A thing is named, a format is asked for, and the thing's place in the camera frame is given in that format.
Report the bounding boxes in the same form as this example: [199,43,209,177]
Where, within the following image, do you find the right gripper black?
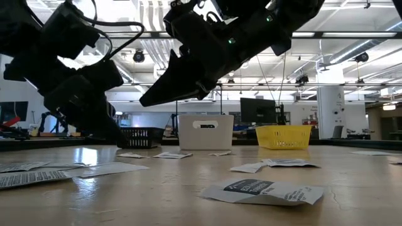
[139,0,295,107]

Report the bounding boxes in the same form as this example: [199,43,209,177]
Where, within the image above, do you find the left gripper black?
[3,46,125,143]

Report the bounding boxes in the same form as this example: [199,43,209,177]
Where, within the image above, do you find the white text-printed packet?
[262,158,321,169]
[0,170,73,191]

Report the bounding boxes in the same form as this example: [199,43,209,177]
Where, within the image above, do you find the white plastic bin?
[178,114,235,151]

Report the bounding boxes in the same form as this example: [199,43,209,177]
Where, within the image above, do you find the black plastic basket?
[116,126,166,149]

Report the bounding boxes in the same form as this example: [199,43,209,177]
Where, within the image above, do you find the BZK towelette packet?
[152,151,193,159]
[0,161,50,174]
[200,178,325,207]

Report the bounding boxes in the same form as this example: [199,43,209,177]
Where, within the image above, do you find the white narrow bandage packet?
[229,162,268,174]
[116,152,151,159]

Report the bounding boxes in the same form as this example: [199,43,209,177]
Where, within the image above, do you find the black computer monitor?
[240,97,277,125]

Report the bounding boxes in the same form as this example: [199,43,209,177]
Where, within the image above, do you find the red bar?
[1,116,21,128]

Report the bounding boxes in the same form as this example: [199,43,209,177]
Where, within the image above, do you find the yellow plastic basket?
[254,125,313,151]

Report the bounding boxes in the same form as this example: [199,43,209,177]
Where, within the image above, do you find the black overhead light bar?
[100,30,402,40]

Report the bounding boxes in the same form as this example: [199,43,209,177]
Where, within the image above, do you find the white room pillar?
[316,86,348,140]

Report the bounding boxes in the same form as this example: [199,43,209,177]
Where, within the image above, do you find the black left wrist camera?
[40,1,101,60]

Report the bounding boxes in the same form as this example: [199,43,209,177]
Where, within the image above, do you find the black sleeved arm cable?
[64,0,145,62]

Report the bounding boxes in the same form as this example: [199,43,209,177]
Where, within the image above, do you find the dark wall screen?
[0,100,29,123]

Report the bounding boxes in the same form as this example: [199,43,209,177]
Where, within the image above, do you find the silver slanted ceiling duct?
[329,20,402,65]

